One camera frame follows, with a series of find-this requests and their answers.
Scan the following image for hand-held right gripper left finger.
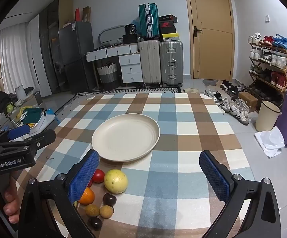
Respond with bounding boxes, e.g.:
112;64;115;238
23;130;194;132
17;149;100;238

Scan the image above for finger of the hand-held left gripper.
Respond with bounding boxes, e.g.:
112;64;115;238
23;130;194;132
0;130;57;155
0;124;31;146

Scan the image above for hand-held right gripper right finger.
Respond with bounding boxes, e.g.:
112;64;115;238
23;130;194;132
199;150;284;238

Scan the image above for orange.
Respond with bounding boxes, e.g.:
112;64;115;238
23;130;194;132
78;187;95;206

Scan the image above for yellow-green round fruit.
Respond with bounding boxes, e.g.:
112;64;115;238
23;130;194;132
104;169;128;194

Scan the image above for dark purple plum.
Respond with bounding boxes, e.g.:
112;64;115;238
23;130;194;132
88;217;103;230
103;193;117;207

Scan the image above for cream round plate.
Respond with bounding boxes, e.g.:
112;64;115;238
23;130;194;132
91;113;161;163

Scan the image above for person's left hand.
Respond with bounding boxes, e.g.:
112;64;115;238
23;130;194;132
0;176;20;225

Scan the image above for white tray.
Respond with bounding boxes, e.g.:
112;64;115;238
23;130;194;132
31;111;60;136

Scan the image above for teal pouch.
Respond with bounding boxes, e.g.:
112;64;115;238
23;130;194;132
22;108;44;125

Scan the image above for black jacket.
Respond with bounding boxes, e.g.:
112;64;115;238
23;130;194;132
0;90;13;119

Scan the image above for brown longan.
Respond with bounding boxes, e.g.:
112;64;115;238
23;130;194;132
99;205;115;219
85;204;100;217

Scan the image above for white plastic bag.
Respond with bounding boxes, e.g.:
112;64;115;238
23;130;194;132
254;126;286;158

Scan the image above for white curtain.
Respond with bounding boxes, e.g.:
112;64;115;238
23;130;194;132
0;22;35;95

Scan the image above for scattered shoes pile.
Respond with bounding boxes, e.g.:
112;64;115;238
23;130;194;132
204;79;251;126

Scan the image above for cream trash bin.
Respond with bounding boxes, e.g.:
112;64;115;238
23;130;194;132
255;100;282;132

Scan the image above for small brown cardboard box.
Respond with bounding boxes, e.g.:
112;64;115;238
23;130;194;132
238;92;258;109

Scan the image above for dark glass cabinet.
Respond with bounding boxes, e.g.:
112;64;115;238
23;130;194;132
38;0;60;95

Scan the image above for grey refrigerator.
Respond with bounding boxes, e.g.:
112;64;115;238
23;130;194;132
58;21;96;93

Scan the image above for woven basket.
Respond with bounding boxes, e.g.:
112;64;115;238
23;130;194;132
96;61;118;84

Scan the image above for white drawer desk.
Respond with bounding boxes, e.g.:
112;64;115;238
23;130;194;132
85;43;143;90

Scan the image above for silver suitcase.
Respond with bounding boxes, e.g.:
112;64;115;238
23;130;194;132
160;40;184;88

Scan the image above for tall cardboard box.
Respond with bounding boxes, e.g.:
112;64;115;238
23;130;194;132
58;0;74;28

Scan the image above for beige suitcase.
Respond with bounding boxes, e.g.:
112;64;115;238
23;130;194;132
139;40;162;88

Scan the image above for wooden shoe rack with shoes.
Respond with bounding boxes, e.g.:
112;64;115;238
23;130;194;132
248;33;287;97

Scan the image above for brown paper bag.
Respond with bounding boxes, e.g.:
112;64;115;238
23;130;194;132
82;6;92;23

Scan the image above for yellow wooden door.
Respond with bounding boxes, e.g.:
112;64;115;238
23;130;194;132
183;0;235;80

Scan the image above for black labelled box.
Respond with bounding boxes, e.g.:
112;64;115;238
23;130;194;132
125;24;137;36

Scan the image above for black shoe box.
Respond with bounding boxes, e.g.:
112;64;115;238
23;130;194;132
160;27;178;36
158;15;178;23

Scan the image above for teal suitcase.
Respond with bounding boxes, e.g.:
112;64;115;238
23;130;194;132
138;3;160;40

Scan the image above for grey oval frame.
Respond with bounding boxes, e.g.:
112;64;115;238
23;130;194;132
98;25;125;47

